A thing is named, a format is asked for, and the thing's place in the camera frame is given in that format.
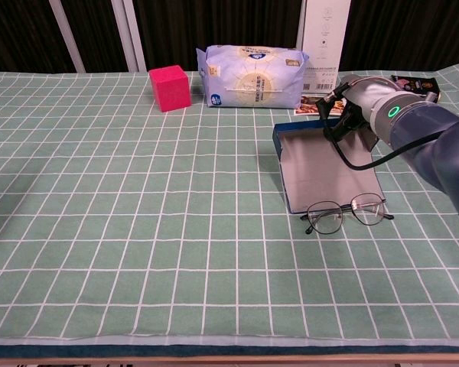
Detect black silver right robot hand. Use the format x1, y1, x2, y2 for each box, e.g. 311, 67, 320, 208
323, 74, 403, 144

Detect blue patterned box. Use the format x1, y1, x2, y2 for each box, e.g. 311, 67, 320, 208
272, 117, 387, 215

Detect thin-framed eyeglasses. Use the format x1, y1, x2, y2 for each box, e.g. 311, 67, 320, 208
300, 193, 395, 235

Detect small snack card packet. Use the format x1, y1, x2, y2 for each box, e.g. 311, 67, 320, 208
293, 94, 347, 115

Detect black printed tin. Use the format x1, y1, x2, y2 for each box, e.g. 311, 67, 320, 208
389, 74, 441, 103

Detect tall white carton box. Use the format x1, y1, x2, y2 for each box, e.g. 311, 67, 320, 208
296, 0, 352, 95

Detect light blue tissue pack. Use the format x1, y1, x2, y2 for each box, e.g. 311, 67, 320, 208
196, 44, 310, 109

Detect black pleated curtain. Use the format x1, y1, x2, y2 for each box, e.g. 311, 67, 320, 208
0, 0, 459, 73

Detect pink cube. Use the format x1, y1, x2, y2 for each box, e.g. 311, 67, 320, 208
148, 64, 193, 113

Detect green checkered tablecloth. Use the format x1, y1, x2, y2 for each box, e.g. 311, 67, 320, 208
0, 63, 459, 347

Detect white aluminium frame post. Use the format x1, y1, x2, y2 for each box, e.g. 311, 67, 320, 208
110, 0, 148, 73
48, 0, 87, 73

